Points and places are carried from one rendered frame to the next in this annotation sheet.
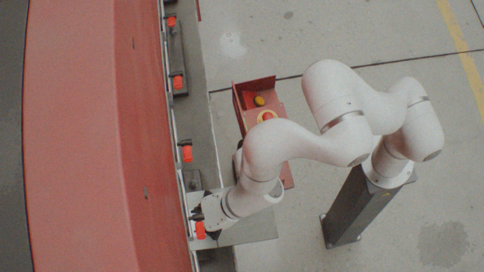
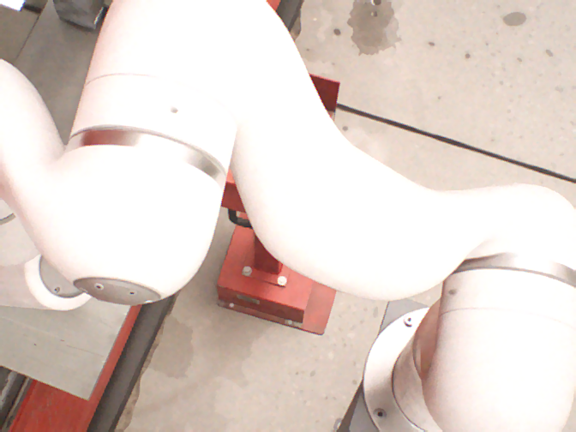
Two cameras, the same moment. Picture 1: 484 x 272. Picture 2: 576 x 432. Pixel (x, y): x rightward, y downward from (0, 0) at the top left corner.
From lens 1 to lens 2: 0.70 m
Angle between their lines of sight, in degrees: 9
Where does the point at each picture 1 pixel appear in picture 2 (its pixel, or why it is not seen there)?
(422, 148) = (463, 403)
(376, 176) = (387, 402)
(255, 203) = (10, 281)
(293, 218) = (285, 394)
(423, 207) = not seen: outside the picture
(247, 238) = (24, 361)
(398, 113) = (401, 250)
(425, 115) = (530, 318)
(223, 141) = not seen: hidden behind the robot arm
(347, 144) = (79, 219)
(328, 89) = (140, 39)
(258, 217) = (76, 331)
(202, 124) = not seen: hidden behind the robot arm
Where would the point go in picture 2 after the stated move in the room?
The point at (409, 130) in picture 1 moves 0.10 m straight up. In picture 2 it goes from (454, 331) to (478, 299)
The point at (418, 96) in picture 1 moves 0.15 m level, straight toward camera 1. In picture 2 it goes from (542, 257) to (375, 326)
